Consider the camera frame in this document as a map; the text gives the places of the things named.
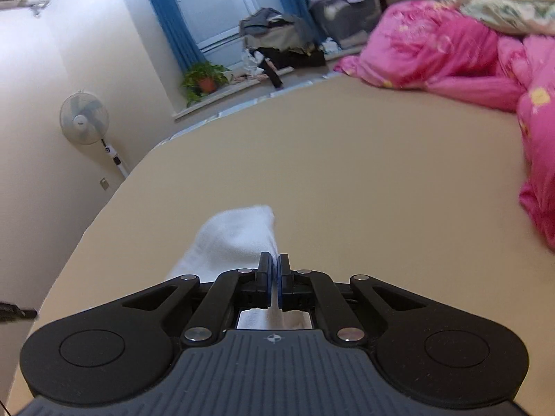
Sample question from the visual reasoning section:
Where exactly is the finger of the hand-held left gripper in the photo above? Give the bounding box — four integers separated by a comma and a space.
0, 301, 39, 322

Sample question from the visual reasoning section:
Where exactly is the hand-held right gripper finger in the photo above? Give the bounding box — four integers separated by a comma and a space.
277, 252, 428, 347
121, 251, 275, 347

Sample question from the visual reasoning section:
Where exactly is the white small garment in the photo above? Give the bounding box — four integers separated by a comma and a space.
167, 205, 313, 330

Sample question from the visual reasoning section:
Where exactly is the pile of dark clothes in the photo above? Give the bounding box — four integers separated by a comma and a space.
240, 7, 319, 55

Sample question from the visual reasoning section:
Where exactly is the beige bed mat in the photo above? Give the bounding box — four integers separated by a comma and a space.
6, 69, 555, 408

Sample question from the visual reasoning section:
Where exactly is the window sill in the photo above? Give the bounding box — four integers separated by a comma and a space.
173, 63, 343, 122

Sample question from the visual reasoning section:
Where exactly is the potted green plant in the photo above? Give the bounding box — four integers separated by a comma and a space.
180, 63, 230, 107

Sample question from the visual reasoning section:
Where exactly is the white standing fan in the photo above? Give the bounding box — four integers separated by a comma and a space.
60, 91, 128, 178

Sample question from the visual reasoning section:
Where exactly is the white and black cloth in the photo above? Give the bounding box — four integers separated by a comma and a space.
242, 47, 265, 79

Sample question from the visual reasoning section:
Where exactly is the black hanging garment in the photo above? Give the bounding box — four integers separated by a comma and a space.
260, 47, 327, 89

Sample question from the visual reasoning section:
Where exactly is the grey translucent storage box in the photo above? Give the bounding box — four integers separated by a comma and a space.
309, 0, 382, 50

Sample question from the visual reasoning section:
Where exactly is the window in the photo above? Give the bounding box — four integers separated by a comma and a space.
162, 0, 278, 53

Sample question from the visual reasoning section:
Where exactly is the pink floral quilt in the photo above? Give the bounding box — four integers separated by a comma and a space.
334, 0, 555, 252

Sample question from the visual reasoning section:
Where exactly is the white leaf-print quilt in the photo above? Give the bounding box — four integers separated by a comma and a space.
442, 0, 555, 35

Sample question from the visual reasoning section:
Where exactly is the wall shelf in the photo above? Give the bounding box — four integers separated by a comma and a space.
0, 0, 52, 18

